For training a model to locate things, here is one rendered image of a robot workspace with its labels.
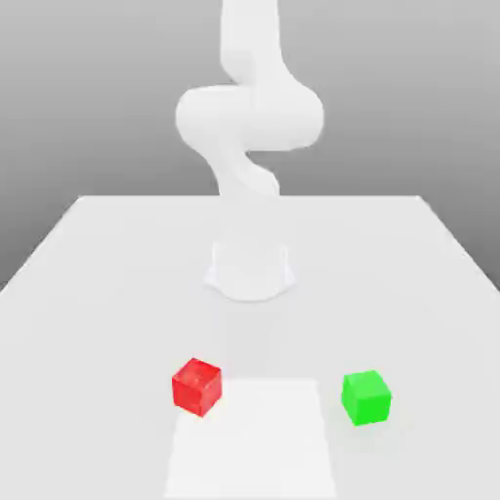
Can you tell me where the small green cube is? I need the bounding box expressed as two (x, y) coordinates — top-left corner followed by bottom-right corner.
(340, 369), (393, 428)

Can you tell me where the small red cube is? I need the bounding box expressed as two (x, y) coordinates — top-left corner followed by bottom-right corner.
(171, 357), (224, 418)

